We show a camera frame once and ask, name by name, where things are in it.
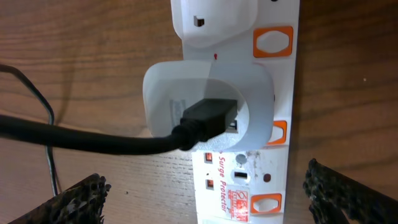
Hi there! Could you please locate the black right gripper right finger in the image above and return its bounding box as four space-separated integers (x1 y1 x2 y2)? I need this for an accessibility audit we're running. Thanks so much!
303 159 397 224

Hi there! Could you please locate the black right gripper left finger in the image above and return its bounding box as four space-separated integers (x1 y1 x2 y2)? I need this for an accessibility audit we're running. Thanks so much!
10 174 111 224

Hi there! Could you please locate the black charger cable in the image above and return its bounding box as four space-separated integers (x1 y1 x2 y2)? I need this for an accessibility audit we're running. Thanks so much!
0 63 239 197

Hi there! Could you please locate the white USB charger adapter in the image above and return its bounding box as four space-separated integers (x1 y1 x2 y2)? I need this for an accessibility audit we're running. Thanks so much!
142 60 274 152

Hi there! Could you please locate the white plug on strip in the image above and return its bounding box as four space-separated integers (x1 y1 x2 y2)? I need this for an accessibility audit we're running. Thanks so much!
170 0 259 48

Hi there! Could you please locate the white power strip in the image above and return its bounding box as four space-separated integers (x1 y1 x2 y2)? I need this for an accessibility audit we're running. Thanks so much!
182 1 300 223

